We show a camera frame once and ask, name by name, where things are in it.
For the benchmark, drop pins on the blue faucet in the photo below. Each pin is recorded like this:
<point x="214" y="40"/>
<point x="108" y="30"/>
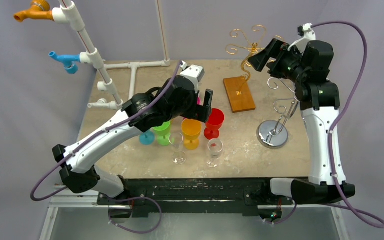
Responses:
<point x="68" y="61"/>

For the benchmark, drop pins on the chrome wire glass rack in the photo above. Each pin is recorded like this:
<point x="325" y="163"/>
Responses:
<point x="273" y="134"/>

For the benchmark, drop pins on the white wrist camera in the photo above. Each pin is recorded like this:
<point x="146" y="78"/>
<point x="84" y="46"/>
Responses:
<point x="306" y="34"/>
<point x="194" y="73"/>

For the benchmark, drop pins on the green wine glass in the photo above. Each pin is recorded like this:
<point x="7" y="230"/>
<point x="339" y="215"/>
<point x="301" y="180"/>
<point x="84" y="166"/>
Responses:
<point x="163" y="133"/>

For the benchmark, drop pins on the wooden rack base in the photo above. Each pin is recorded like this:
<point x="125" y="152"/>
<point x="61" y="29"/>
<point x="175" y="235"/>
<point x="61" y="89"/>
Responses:
<point x="239" y="95"/>

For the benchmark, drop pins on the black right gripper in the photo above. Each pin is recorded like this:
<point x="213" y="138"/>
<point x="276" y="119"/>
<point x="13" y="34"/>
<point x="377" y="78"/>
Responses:
<point x="272" y="59"/>

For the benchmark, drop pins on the red wine glass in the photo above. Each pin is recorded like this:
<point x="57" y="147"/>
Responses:
<point x="214" y="123"/>

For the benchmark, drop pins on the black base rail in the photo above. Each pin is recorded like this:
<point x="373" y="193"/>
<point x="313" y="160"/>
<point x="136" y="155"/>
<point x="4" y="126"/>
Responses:
<point x="248" y="196"/>

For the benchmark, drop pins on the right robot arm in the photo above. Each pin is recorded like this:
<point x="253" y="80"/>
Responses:
<point x="319" y="100"/>

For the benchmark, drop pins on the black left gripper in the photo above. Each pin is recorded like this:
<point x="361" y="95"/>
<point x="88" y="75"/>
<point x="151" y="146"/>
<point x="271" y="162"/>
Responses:
<point x="200" y="112"/>

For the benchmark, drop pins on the orange wine glass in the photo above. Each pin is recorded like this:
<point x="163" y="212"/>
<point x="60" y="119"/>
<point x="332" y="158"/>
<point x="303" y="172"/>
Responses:
<point x="191" y="130"/>

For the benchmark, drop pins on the orange faucet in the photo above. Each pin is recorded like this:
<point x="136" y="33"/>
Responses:
<point x="38" y="10"/>

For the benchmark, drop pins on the blue wine glass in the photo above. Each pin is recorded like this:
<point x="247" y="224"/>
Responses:
<point x="147" y="138"/>

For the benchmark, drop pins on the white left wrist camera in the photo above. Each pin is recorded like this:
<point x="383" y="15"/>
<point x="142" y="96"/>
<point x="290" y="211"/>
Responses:
<point x="194" y="73"/>

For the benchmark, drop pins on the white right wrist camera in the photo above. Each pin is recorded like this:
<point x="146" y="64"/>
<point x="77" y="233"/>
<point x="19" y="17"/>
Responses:
<point x="306" y="34"/>

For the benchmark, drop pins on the gold wire glass rack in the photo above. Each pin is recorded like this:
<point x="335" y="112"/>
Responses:
<point x="252" y="47"/>

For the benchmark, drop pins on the clear wine glass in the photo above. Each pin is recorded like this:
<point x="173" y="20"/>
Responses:
<point x="215" y="149"/>
<point x="176" y="141"/>

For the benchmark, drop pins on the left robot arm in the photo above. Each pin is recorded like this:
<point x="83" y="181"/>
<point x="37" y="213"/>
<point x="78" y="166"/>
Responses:
<point x="79" y="172"/>

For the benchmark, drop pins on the white PVC pipe frame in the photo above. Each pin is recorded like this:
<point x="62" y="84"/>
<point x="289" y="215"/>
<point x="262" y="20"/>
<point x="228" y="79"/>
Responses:
<point x="67" y="13"/>

